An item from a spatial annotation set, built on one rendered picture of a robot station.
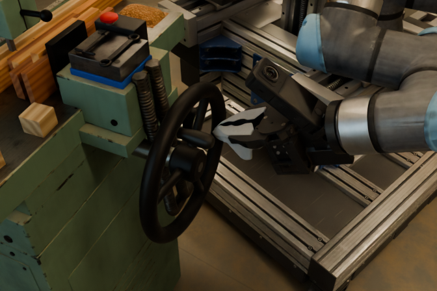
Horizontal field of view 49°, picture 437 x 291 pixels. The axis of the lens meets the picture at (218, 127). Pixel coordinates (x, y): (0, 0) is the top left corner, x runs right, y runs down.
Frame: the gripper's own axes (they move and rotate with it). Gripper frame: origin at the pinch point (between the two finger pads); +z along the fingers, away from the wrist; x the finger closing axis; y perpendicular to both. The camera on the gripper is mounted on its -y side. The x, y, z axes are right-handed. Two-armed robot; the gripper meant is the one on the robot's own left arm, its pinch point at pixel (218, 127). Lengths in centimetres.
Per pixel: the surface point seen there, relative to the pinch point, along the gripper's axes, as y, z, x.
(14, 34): -24.7, 26.6, -1.8
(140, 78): -10.8, 9.3, 0.4
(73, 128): -8.2, 22.4, -6.7
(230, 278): 78, 52, 21
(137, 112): -5.6, 13.0, -1.1
